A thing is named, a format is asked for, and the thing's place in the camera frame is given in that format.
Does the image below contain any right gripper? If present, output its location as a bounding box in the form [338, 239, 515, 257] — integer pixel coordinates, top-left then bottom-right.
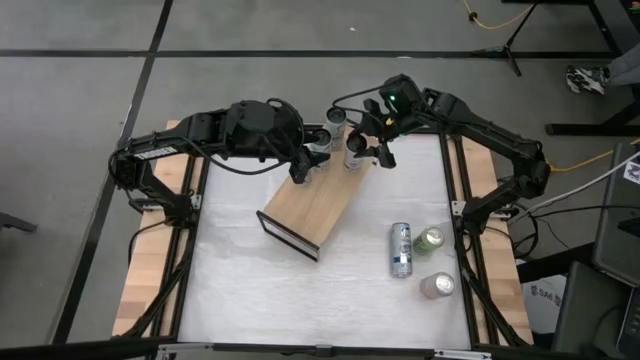
[348, 98, 409, 170]

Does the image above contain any black desk frame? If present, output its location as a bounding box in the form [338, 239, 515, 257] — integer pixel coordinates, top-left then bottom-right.
[501, 0, 640, 137]

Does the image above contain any black furniture foot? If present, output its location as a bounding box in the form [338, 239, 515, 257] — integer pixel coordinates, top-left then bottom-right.
[0, 212, 39, 235]

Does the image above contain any yellow extension cord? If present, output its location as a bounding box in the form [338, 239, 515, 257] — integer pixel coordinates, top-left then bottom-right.
[548, 137, 640, 174]

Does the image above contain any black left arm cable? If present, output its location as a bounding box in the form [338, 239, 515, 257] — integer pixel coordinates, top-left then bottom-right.
[197, 97, 307, 177]

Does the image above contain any Celsius Arctic Vibe can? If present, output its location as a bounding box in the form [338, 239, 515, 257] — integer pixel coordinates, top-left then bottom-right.
[342, 133, 371, 172]

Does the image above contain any dark grey bin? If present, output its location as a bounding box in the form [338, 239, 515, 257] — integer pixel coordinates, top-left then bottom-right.
[552, 262, 640, 360]

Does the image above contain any person's shoe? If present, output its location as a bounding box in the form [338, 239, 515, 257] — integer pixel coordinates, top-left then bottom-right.
[565, 64, 611, 96]

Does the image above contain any wooden shelf black metal frame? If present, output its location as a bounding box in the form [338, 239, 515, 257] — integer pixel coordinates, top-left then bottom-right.
[255, 124, 387, 263]

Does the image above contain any white printed bag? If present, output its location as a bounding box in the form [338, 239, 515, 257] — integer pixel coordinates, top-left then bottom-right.
[522, 274, 569, 334]

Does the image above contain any grey equipment case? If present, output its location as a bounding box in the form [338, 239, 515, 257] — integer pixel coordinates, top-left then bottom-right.
[592, 142, 640, 286]

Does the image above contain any thin yellow floor cable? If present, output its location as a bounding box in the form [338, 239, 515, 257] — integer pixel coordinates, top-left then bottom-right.
[459, 0, 534, 31]

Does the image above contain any green beverage can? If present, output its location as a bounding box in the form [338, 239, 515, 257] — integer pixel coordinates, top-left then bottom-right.
[412, 225, 447, 257]

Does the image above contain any white cable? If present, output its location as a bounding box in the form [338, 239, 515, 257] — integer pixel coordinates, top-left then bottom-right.
[519, 152, 640, 216]

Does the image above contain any black table frame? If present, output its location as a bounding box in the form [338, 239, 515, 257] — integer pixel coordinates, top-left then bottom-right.
[112, 112, 534, 360]

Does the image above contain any white blue-banded beverage can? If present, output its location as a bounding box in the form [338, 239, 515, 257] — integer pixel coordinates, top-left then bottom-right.
[389, 222, 414, 279]

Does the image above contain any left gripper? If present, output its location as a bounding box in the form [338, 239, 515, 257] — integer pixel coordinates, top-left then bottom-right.
[227, 99, 331, 185]

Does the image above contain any black tripod stand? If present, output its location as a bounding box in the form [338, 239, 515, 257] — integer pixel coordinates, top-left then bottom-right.
[471, 2, 542, 78]

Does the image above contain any person's leg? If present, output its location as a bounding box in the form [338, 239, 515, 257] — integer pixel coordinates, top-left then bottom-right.
[605, 44, 640, 87]

